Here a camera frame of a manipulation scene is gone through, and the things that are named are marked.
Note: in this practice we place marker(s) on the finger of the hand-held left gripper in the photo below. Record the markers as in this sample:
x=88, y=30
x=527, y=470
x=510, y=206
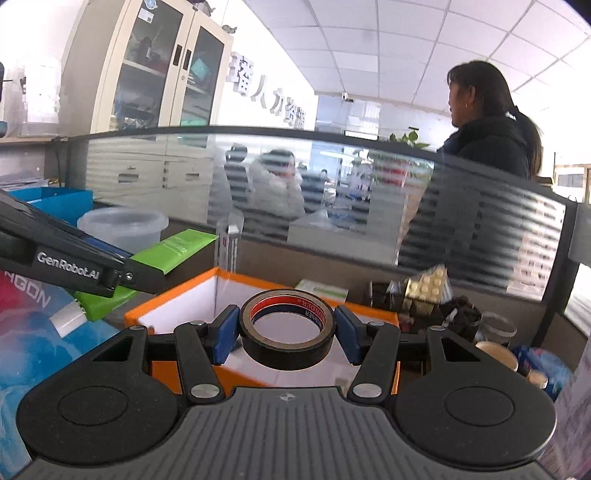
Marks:
x=141, y=277

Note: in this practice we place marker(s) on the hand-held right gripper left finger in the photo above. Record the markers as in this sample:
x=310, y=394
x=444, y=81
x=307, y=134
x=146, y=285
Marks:
x=226, y=334

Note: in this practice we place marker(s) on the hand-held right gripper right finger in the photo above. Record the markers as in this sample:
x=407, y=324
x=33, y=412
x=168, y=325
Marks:
x=346, y=334

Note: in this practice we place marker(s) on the green tube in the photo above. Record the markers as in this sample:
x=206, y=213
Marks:
x=175, y=249

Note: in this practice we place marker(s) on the orange cardboard box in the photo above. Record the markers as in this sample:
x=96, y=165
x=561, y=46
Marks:
x=184, y=309

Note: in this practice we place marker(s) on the black tape roll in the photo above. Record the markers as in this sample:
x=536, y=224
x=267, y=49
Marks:
x=286, y=355

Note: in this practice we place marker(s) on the flat white green box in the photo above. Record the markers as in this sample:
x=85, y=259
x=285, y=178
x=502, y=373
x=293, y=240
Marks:
x=323, y=290

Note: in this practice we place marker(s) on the clear plastic cup green logo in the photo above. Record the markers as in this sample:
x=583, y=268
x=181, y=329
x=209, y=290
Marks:
x=120, y=230

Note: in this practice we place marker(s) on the blue paper bag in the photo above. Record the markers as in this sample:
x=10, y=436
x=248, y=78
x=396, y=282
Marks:
x=55, y=201

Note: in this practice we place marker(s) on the white black pen box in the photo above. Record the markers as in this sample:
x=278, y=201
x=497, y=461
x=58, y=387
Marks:
x=229, y=249

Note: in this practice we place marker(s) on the blister pack of pills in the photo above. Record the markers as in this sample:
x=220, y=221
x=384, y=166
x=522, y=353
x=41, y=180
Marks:
x=427, y=281

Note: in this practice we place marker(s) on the printed desk mat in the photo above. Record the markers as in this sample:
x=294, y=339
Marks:
x=37, y=360

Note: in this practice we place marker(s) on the black mesh desk organizer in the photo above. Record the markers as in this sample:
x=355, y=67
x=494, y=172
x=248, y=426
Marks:
x=461, y=314

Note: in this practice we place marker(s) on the brown paper cup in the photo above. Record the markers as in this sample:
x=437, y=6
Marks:
x=494, y=350

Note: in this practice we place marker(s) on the clear glass jar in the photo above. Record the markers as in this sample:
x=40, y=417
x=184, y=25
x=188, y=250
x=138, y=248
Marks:
x=496, y=332

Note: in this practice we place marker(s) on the striped glass partition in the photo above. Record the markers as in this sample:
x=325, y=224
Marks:
x=508, y=230

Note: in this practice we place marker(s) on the blue box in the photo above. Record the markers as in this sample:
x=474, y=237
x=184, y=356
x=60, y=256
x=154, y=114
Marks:
x=540, y=364

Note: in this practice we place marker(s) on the green potted plant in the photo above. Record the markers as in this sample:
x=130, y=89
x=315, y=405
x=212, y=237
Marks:
x=408, y=138

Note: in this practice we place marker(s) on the beige glass door cabinet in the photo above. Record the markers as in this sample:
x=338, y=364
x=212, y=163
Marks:
x=138, y=69

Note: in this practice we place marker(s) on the wall lettering sign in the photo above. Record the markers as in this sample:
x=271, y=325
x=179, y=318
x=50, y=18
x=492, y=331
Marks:
x=268, y=92

